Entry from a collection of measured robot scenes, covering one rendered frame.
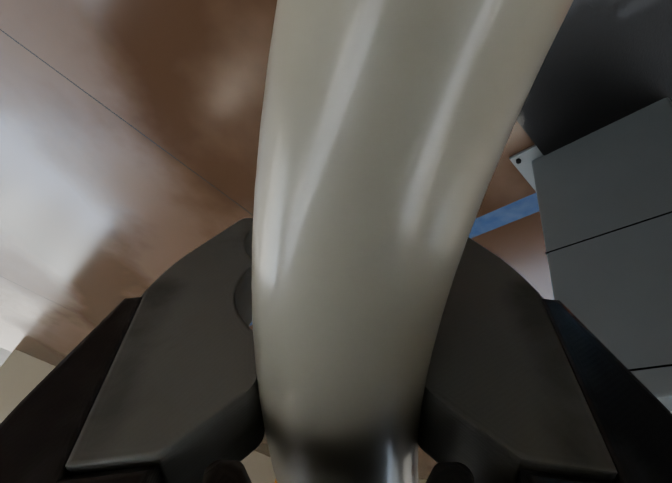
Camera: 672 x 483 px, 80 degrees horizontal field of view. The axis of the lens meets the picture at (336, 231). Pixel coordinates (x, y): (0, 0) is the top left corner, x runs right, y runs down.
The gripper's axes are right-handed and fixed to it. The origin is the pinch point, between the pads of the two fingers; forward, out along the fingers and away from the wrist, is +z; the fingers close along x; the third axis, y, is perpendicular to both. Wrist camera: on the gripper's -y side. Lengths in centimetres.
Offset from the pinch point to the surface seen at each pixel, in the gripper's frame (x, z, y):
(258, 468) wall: -129, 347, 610
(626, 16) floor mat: 72, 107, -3
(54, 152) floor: -138, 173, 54
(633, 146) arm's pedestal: 82, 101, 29
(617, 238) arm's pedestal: 69, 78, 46
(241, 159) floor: -43, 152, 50
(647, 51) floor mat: 81, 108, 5
